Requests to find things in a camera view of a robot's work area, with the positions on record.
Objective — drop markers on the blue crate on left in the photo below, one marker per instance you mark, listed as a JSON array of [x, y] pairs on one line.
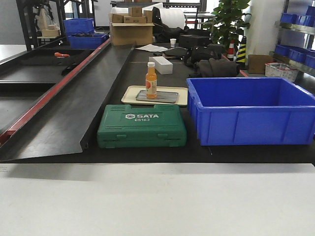
[[91, 41]]

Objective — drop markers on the white mesh basket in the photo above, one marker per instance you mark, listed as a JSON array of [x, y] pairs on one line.
[[277, 69]]

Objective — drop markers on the white rectangular box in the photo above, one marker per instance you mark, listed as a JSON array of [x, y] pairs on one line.
[[162, 65]]

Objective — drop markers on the green potted plant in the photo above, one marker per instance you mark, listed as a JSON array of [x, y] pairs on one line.
[[228, 23]]

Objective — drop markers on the green SATA tool case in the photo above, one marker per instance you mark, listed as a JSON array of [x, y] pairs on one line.
[[124, 126]]

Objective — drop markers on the white paper cup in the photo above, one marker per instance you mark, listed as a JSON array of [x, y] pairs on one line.
[[173, 42]]

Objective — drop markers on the large cardboard box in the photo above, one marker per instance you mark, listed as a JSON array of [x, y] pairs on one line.
[[131, 34]]

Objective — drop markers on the cream plastic tray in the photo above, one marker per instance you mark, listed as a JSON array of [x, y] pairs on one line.
[[131, 93]]

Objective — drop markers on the small metal tray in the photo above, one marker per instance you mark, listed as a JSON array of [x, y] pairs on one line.
[[162, 97]]

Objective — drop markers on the black bag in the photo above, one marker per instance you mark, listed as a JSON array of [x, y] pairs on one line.
[[198, 53]]

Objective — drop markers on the dark grey cloth bundle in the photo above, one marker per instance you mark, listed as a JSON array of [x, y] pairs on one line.
[[215, 68]]

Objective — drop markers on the orange juice bottle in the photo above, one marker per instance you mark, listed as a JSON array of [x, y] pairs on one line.
[[151, 81]]

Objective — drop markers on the large blue plastic bin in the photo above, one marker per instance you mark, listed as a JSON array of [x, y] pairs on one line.
[[251, 111]]

